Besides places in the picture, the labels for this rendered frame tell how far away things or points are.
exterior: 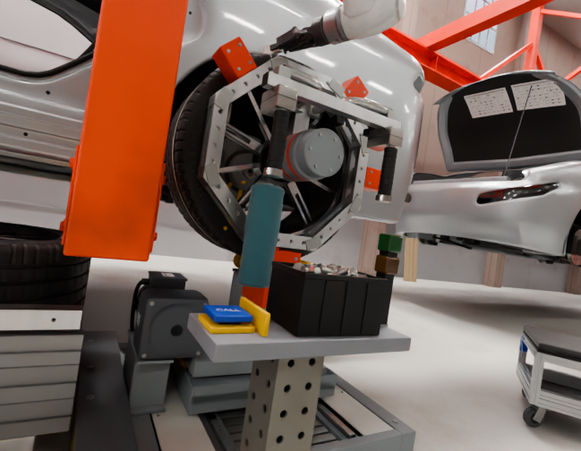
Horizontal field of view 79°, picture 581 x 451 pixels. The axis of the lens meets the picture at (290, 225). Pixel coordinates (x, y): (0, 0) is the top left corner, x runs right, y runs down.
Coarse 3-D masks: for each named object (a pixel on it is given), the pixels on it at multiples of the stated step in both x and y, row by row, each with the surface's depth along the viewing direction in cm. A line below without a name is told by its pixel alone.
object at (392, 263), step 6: (378, 258) 81; (384, 258) 79; (390, 258) 79; (396, 258) 80; (378, 264) 81; (384, 264) 79; (390, 264) 79; (396, 264) 80; (378, 270) 80; (384, 270) 79; (390, 270) 79; (396, 270) 80
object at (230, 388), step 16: (176, 368) 112; (176, 384) 110; (192, 384) 102; (208, 384) 104; (224, 384) 101; (240, 384) 103; (320, 384) 118; (192, 400) 97; (208, 400) 99; (224, 400) 101; (240, 400) 104
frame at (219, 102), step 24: (264, 72) 98; (312, 72) 106; (216, 96) 92; (240, 96) 95; (336, 96) 111; (216, 120) 93; (216, 144) 95; (360, 144) 117; (216, 168) 93; (360, 168) 117; (216, 192) 94; (360, 192) 118; (240, 216) 98; (336, 216) 114; (288, 240) 106; (312, 240) 110
